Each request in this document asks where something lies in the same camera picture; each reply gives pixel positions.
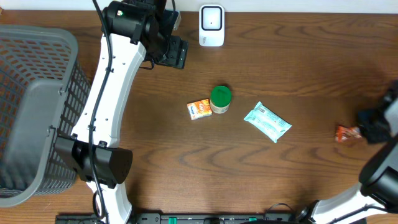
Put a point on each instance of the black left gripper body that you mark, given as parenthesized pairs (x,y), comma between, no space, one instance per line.
(177,53)

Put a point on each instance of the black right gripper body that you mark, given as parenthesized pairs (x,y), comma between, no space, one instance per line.
(374,126)

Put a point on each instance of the red chocolate bar wrapper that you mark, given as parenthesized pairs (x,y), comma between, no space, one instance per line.
(343,133)

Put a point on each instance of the small orange snack box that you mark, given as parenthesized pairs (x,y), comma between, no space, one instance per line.
(199,109)

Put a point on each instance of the green lid jar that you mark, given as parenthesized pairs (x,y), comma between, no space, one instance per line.
(220,99)

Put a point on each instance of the light blue tissue pack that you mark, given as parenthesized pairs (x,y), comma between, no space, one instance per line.
(267,122)

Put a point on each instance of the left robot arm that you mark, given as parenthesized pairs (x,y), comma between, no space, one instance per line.
(134,32)

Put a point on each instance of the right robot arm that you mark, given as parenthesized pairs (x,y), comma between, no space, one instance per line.
(376,191)

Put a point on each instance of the grey plastic shopping basket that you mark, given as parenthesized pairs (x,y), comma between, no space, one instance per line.
(43,93)

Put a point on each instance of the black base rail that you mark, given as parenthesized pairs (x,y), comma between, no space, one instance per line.
(158,218)

